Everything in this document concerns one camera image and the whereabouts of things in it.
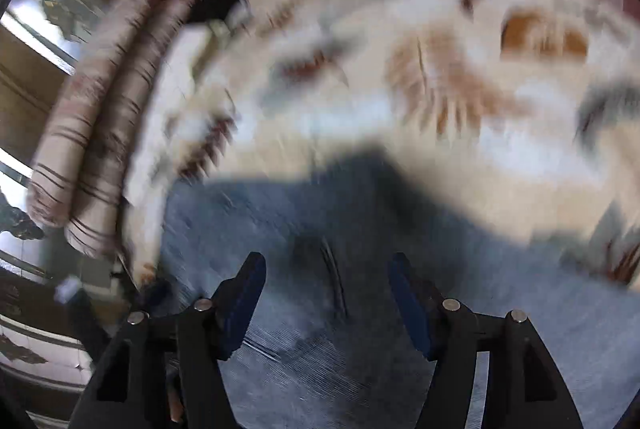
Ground beige leaf pattern blanket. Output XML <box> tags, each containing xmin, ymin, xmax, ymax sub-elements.
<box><xmin>124</xmin><ymin>0</ymin><xmax>639</xmax><ymax>286</ymax></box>

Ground brown striped folded quilt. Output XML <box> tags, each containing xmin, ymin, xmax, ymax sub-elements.
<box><xmin>26</xmin><ymin>0</ymin><xmax>197</xmax><ymax>259</ymax></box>

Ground grey blue denim pants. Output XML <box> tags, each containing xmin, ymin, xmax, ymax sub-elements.
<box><xmin>160</xmin><ymin>152</ymin><xmax>639</xmax><ymax>428</ymax></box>

